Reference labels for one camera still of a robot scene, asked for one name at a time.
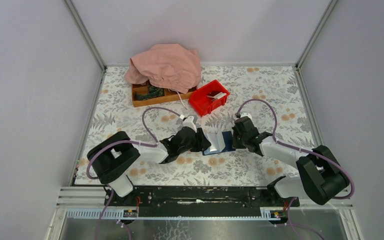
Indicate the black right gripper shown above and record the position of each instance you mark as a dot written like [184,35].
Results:
[235,144]

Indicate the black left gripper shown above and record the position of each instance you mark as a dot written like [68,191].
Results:
[202,143]

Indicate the navy blue card holder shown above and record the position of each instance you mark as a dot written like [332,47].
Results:
[221,142]

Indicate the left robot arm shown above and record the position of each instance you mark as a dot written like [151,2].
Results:
[109,162]

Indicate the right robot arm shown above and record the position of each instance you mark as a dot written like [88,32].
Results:
[320,178]

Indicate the red plastic bin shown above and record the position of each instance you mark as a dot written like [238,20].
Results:
[209,97]

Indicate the pink cloth garment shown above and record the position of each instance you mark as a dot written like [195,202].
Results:
[166,65]

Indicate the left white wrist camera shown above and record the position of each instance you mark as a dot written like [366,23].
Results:
[189,121]

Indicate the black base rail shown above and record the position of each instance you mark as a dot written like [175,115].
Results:
[200,201]

